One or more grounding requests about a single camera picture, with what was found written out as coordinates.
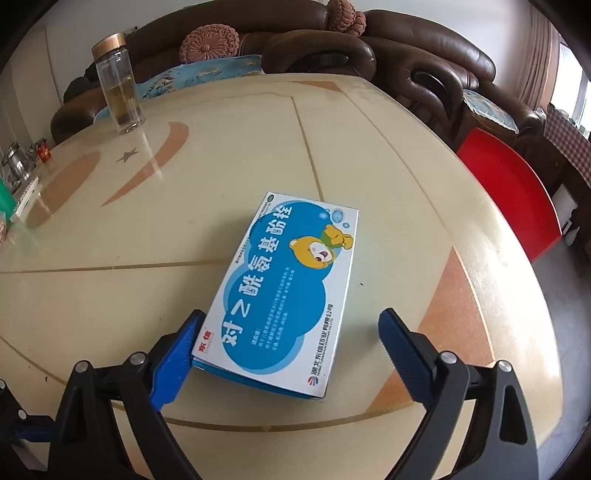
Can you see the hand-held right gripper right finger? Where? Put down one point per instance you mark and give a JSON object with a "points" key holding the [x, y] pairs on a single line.
{"points": [[408, 360]]}

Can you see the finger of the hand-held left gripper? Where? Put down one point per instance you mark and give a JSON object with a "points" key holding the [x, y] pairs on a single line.
{"points": [[32, 431]]}

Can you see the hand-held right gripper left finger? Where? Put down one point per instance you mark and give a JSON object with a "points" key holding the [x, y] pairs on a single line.
{"points": [[178, 364]]}

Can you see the black and orange cardboard box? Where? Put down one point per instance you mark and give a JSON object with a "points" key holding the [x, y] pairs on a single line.
{"points": [[277, 286]]}

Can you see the blue and white medicine box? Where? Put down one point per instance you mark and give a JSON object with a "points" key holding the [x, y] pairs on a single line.
{"points": [[277, 286]]}

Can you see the cream table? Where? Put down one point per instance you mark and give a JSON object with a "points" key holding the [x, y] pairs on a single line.
{"points": [[115, 300]]}

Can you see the red plastic stool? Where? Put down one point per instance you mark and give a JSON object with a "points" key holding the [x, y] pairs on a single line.
{"points": [[508, 194]]}

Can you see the white flat object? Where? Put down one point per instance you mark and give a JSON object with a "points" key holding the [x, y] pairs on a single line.
{"points": [[28, 198]]}

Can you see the green packet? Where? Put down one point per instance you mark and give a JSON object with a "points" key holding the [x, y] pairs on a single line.
{"points": [[5, 198]]}

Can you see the small red object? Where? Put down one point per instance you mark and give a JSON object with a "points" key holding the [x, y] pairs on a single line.
{"points": [[44, 153]]}

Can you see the glass jar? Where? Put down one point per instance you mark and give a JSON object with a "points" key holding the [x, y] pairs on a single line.
{"points": [[16, 166]]}

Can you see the blue patterned armchair cloth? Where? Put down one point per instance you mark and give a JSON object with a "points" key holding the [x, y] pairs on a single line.
{"points": [[489, 108]]}

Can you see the checkered cloth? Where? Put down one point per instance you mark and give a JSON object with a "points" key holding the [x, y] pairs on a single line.
{"points": [[568, 138]]}

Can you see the glass bottle with gold cap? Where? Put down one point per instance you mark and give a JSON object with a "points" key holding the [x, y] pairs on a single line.
{"points": [[120, 92]]}

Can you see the blue patterned sofa cloth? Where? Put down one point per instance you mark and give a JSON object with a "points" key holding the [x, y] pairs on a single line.
{"points": [[203, 71]]}

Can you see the brown leather armchair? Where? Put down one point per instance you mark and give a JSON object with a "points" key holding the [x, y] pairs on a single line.
{"points": [[438, 60]]}

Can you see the pink crochet round cushion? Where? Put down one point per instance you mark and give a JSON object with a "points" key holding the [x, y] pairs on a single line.
{"points": [[346, 16], [210, 44]]}

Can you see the brown leather sofa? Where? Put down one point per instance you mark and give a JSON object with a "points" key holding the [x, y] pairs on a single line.
{"points": [[295, 48]]}

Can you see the beige curtain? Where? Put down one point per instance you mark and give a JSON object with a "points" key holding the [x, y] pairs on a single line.
{"points": [[540, 55]]}

